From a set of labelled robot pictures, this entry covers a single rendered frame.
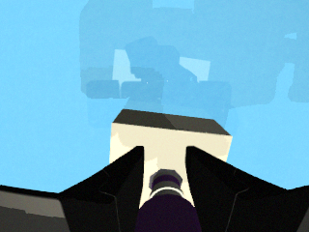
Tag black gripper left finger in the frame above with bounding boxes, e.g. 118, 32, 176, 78
0, 146, 144, 232

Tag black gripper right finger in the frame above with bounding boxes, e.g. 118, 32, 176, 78
184, 146, 309, 232

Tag purple marker cap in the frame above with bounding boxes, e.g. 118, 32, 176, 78
135, 193, 202, 232

